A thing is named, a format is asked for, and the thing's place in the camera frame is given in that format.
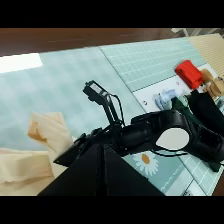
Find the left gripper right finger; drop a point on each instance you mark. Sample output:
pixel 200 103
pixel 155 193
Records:
pixel 123 176

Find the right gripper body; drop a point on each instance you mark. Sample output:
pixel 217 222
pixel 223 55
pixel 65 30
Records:
pixel 103 138

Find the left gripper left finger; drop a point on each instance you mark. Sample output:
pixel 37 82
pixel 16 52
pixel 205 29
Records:
pixel 81 176

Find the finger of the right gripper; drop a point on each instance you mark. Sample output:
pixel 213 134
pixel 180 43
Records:
pixel 71 156

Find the cream T-shirt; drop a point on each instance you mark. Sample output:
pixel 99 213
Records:
pixel 40 156

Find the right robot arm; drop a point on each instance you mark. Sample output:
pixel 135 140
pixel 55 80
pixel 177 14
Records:
pixel 173 133

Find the light blue garment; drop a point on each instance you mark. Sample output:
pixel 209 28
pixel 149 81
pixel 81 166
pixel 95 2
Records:
pixel 165 99

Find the dark green garment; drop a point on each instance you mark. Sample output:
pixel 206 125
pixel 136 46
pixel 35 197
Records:
pixel 180 105

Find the black garment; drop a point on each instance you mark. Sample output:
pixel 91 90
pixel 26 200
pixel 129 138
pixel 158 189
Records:
pixel 208 111

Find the red garment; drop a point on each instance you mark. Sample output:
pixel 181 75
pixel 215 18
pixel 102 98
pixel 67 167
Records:
pixel 189 73

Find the brown garment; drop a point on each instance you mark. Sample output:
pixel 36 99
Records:
pixel 213 83

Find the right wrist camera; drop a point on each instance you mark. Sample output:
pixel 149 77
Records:
pixel 101 98

